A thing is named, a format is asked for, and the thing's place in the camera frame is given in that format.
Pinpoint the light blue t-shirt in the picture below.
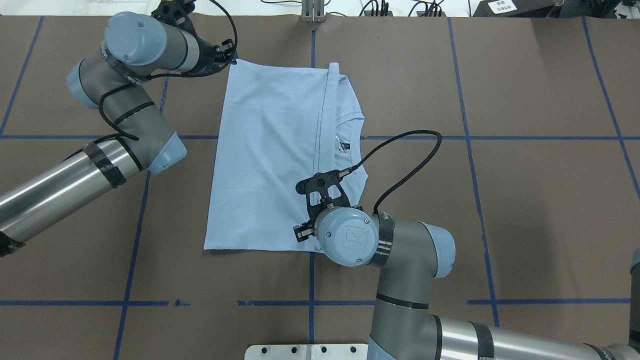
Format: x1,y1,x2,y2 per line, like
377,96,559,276
203,60,365,253

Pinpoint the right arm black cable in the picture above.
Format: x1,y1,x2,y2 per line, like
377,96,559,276
340,130,443,216

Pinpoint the aluminium frame post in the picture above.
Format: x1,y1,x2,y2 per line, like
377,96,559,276
301,0,330,23

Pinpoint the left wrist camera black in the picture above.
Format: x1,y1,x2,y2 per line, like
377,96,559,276
151,0,195,26

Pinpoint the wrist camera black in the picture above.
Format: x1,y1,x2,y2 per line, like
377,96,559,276
151,0,195,26
295,168,352,228

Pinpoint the black power adapter box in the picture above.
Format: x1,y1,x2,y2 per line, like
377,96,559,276
471,0,564,18

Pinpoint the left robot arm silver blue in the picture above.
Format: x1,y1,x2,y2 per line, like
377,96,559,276
1,1,238,256

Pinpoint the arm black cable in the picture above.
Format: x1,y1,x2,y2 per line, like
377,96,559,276
340,130,443,216
97,0,239,143

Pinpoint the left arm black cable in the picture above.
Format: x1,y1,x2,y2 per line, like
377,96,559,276
97,0,239,143

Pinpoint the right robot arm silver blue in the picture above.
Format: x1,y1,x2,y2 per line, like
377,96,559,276
294,206,639,360

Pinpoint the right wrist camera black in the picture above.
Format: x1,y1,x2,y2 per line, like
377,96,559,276
295,168,352,228

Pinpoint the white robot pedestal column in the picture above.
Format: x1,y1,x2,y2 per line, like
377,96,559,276
244,343,368,360

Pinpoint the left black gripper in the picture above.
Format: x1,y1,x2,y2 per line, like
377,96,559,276
198,38,238,73

